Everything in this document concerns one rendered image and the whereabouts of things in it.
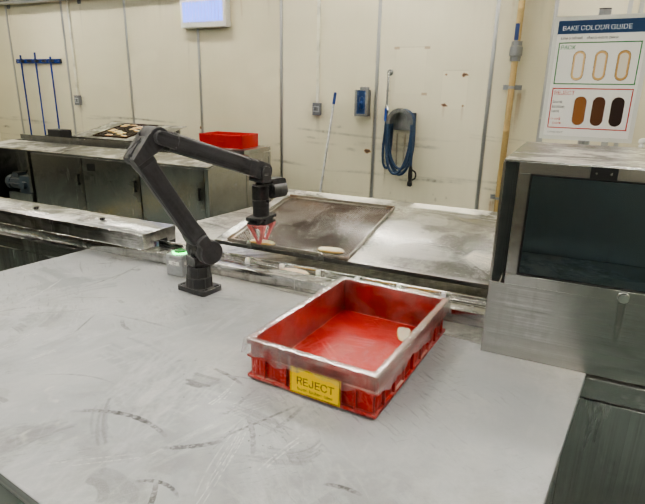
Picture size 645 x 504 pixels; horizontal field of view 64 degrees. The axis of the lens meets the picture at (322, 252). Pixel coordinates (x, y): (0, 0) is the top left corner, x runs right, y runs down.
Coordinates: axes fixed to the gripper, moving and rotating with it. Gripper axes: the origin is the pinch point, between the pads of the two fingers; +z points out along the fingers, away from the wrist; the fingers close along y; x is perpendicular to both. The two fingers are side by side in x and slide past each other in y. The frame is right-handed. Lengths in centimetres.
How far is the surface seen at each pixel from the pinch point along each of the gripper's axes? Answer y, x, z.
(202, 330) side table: -47.2, -10.5, 10.8
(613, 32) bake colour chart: 83, -100, -70
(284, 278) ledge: -10.1, -14.6, 8.1
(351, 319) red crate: -22, -43, 11
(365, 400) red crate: -63, -63, 7
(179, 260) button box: -17.6, 22.1, 5.3
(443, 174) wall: 368, 21, 36
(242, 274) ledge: -10.2, 1.7, 9.5
